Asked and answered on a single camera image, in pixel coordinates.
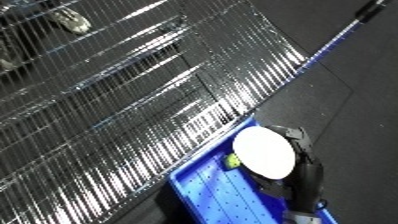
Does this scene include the white paper cup green band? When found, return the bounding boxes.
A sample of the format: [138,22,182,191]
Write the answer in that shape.
[222,134,299,181]

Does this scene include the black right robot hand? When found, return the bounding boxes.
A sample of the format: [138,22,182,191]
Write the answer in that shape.
[252,124,327,215]

